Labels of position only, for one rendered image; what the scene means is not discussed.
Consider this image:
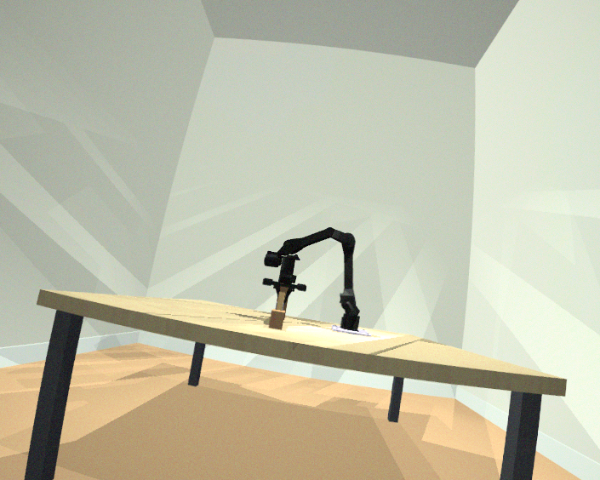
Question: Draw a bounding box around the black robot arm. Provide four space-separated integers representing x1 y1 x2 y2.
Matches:
264 227 360 332

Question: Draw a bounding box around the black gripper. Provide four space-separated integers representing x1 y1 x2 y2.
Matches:
262 268 306 305

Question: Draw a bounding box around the long wooden rail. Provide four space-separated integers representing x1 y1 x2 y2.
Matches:
276 292 285 310

